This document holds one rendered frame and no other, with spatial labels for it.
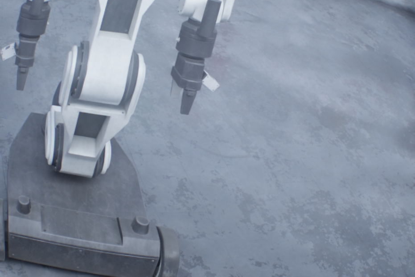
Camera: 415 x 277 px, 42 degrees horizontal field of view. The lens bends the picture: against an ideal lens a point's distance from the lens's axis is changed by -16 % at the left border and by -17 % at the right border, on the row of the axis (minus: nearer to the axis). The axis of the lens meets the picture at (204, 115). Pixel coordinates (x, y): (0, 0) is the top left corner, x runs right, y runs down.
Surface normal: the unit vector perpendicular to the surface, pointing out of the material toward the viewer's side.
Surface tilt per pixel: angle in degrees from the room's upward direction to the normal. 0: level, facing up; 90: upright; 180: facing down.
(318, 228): 0
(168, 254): 37
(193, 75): 78
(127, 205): 0
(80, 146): 30
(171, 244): 18
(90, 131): 120
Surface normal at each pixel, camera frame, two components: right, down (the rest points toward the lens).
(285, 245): 0.29, -0.82
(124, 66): 0.31, 0.18
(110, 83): 0.26, 0.40
